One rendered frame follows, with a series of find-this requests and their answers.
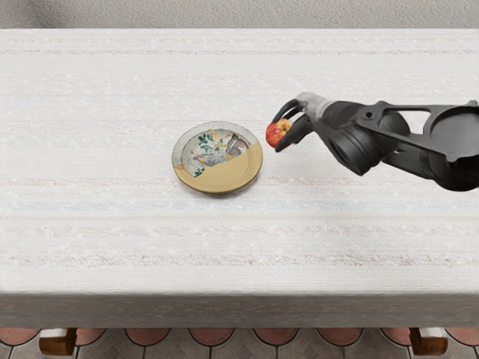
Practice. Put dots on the patterned tan plate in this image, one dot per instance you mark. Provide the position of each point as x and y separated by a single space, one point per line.
221 159

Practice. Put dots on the red yellow apple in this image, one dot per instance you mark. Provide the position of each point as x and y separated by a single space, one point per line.
275 134

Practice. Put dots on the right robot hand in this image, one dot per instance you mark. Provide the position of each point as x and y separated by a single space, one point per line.
313 105

